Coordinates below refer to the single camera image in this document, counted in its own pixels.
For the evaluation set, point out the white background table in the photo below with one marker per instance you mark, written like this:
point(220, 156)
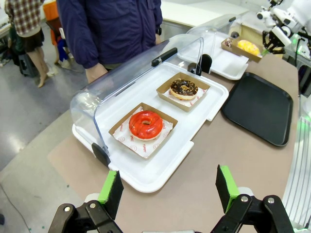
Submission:
point(201, 12)

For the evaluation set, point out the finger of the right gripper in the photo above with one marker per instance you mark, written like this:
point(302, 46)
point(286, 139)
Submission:
point(278, 49)
point(266, 42)

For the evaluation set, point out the cardboard tray under sprinkled chocolate donut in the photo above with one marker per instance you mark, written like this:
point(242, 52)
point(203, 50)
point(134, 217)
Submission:
point(227, 48)

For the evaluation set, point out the person in plaid shirt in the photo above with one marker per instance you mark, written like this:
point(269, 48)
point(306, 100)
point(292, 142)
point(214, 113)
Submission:
point(22, 14)

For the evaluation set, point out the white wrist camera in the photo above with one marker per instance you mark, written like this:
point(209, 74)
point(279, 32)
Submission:
point(266, 15)

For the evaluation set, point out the clear dome case lid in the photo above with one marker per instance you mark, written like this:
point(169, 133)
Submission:
point(109, 82)

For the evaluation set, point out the cardboard tray under nut donut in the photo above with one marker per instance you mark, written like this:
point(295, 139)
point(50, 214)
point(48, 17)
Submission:
point(165, 86)

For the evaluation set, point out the black lid hinge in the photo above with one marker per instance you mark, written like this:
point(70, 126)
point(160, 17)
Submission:
point(100, 155)
point(234, 35)
point(206, 63)

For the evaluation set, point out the black wrist watch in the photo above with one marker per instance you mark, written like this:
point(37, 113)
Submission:
point(159, 30)

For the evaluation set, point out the aluminium frame rail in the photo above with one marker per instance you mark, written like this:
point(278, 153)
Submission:
point(298, 170)

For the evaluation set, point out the paper liner under nut donut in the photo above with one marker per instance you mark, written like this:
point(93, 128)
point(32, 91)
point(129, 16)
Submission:
point(194, 102)

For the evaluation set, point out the person's left hand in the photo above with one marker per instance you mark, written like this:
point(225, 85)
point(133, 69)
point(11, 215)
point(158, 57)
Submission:
point(158, 38)

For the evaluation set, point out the cardboard tray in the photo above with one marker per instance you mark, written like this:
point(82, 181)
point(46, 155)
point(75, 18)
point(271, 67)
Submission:
point(227, 48)
point(122, 117)
point(245, 55)
point(165, 86)

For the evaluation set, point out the person's right hand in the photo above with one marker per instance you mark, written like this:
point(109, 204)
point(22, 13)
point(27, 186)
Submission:
point(94, 72)

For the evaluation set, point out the paper liner under red donut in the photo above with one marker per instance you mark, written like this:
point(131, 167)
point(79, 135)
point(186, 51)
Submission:
point(143, 148)

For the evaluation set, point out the yellow sprinkled donut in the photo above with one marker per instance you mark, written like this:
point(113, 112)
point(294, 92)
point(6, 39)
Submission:
point(247, 46)

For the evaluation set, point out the black serving tray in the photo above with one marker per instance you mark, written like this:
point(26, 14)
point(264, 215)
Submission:
point(257, 109)

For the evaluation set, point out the person in navy jacket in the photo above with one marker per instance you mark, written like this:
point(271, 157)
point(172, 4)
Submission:
point(109, 29)

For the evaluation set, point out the black stool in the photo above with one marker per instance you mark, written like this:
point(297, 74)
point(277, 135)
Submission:
point(26, 64)

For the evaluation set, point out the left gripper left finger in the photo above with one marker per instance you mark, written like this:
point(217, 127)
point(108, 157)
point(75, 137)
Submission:
point(111, 191)

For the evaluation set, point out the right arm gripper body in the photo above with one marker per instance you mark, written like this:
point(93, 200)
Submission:
point(281, 36)

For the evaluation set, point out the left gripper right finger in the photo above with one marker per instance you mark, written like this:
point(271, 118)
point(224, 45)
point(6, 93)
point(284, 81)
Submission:
point(226, 187)

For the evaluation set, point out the person in orange top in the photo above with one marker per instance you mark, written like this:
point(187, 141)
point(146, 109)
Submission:
point(52, 9)

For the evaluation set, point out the chocolate donut with rainbow sprinkles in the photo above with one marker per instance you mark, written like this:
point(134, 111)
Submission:
point(229, 43)

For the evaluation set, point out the person's left forearm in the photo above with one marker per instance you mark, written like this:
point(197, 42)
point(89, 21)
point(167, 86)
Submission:
point(156, 19)

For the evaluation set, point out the cardboard tray under red donut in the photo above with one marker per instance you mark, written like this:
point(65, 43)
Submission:
point(122, 117)

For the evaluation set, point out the person's right forearm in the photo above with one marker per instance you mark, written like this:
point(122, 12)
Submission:
point(87, 53)

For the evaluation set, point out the red glazed donut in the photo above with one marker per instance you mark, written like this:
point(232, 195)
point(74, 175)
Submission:
point(136, 128)

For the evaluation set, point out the chocolate donut with nuts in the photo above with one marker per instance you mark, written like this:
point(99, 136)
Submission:
point(177, 87)

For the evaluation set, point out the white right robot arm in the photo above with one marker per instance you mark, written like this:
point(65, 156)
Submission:
point(296, 12)

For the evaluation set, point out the white display case base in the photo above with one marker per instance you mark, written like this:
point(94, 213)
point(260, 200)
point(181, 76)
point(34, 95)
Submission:
point(150, 170)
point(230, 68)

